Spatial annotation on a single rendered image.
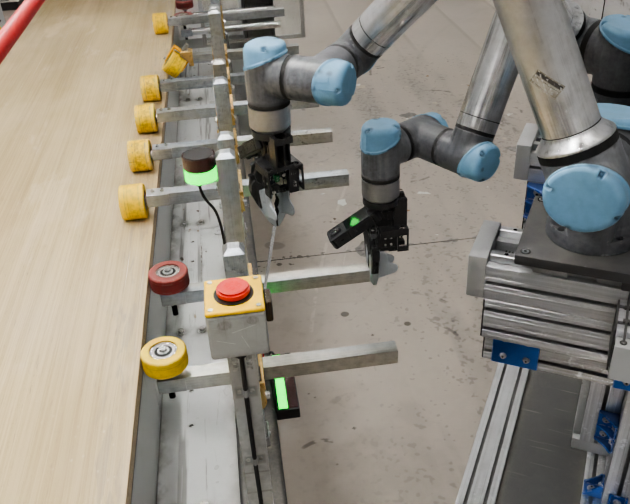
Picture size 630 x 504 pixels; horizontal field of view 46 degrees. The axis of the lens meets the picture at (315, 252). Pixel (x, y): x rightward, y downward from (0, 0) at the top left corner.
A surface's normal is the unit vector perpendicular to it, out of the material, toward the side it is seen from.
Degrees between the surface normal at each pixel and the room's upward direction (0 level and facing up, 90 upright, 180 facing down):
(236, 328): 90
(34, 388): 0
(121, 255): 0
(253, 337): 90
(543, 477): 0
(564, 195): 97
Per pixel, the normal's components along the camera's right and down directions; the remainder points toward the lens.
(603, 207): -0.40, 0.61
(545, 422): -0.05, -0.84
